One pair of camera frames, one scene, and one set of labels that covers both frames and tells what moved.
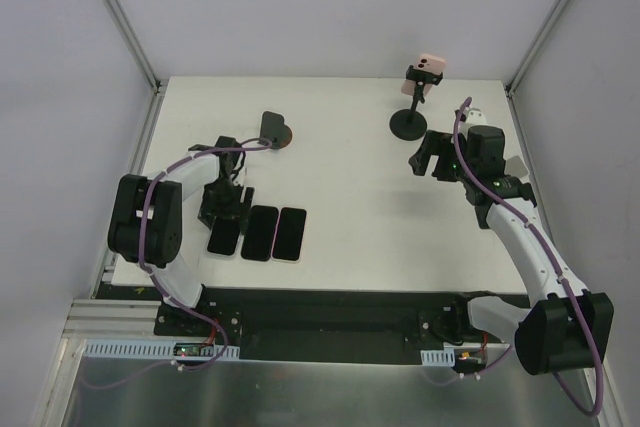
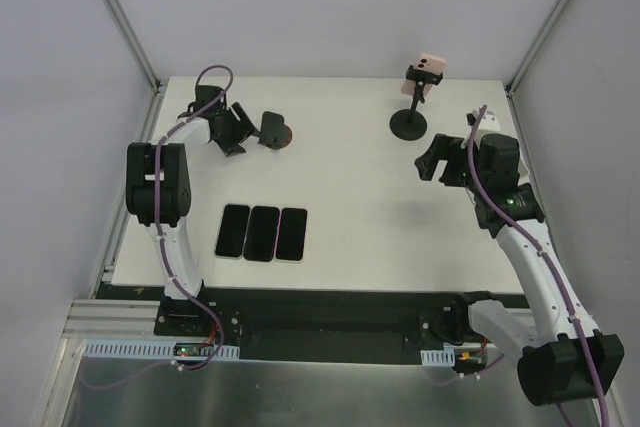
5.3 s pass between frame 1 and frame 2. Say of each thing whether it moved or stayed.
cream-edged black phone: stayed
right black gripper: stayed
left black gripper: moved
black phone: stayed
